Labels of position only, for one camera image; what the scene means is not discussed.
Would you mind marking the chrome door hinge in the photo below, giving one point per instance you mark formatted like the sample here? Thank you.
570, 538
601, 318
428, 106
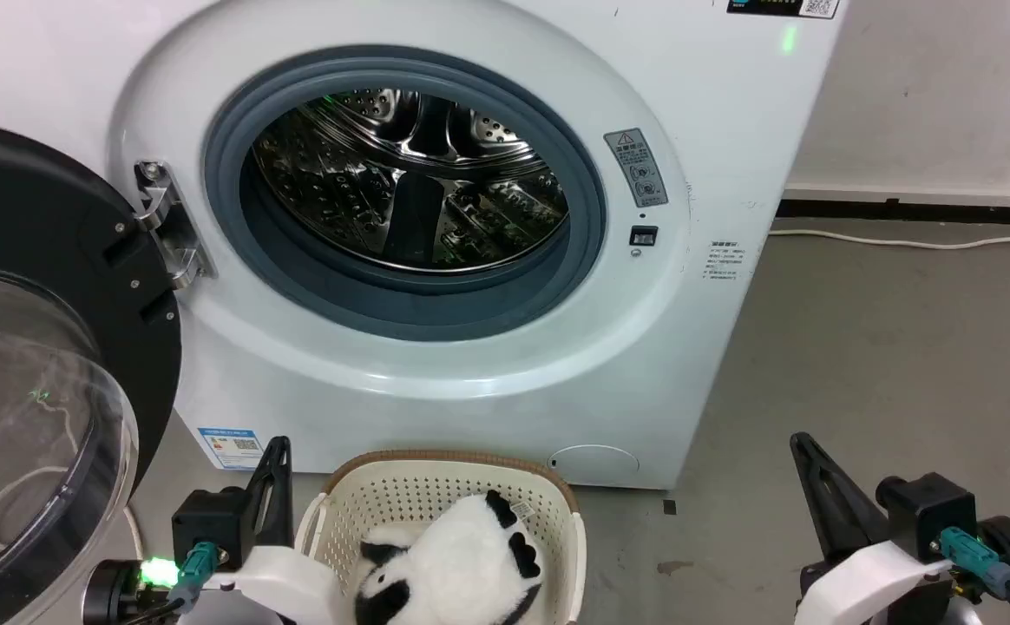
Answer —
167, 226

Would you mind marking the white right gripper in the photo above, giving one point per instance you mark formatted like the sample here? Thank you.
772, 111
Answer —
869, 586

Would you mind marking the black QR code sticker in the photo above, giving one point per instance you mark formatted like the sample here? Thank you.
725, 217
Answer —
783, 7

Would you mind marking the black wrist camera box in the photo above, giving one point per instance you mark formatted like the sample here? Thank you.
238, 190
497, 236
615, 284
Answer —
930, 512
208, 525

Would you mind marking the blue energy label sticker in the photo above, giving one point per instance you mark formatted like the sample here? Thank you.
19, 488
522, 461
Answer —
231, 448

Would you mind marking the beige plastic laundry basket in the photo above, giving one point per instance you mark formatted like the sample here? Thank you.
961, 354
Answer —
401, 495

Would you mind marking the white front-load washing machine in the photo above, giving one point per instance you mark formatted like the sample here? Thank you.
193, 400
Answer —
731, 174

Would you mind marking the black and white panda plush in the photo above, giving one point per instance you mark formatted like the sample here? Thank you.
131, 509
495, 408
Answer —
462, 569

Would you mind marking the grey rubber door gasket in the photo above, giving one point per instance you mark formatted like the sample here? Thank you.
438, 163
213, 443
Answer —
592, 217

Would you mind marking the round drain filter cover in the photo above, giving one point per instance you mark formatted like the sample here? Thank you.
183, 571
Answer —
593, 464

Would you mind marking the black door latch slot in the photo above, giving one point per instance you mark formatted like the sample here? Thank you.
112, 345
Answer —
643, 235

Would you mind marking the black wall baseboard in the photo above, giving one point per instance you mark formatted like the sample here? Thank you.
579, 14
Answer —
913, 210

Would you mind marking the black left wrist motor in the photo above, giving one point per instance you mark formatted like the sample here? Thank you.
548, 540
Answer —
119, 590

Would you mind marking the stainless steel washer drum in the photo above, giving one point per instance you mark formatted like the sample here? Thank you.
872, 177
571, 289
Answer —
409, 174

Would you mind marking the black round washer door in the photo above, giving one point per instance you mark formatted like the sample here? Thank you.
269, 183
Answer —
28, 260

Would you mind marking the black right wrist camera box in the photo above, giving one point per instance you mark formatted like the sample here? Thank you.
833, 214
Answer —
930, 512

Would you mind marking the small printed text label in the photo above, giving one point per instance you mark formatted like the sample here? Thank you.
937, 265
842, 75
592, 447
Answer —
724, 260

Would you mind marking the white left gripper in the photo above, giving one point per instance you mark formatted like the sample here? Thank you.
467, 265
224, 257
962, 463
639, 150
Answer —
279, 582

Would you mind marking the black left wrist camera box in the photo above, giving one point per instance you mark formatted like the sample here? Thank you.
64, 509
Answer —
208, 525

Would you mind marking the grey warning sticker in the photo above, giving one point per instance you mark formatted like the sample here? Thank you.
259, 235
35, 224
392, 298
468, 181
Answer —
636, 167

